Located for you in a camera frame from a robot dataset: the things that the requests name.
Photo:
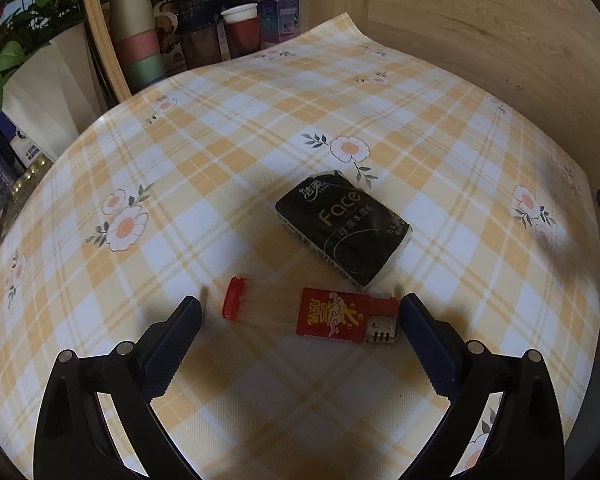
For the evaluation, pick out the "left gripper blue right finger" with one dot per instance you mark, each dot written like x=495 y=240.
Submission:
x=435 y=344

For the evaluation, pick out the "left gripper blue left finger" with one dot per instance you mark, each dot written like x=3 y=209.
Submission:
x=164 y=346

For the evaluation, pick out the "red lighter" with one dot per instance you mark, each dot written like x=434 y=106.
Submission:
x=312 y=312

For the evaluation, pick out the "black tissue packet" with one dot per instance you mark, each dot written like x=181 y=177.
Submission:
x=348 y=228

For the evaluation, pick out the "yellow plaid floral tablecloth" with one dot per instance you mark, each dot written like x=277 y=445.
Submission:
x=172 y=194

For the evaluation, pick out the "gold green tray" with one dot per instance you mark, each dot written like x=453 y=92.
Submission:
x=21 y=192

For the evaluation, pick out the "blue white supplement box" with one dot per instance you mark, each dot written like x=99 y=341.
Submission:
x=26 y=151

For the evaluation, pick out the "white flower pot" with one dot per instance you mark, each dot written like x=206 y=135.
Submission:
x=55 y=96

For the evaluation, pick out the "dark brown glass cup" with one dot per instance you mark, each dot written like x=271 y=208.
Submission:
x=201 y=47

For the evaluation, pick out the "red cup with white lid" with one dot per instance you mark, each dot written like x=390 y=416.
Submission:
x=242 y=29

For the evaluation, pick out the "stack of paper cups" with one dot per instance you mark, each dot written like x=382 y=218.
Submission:
x=135 y=42

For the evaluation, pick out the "purple small box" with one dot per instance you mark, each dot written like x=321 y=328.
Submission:
x=279 y=21

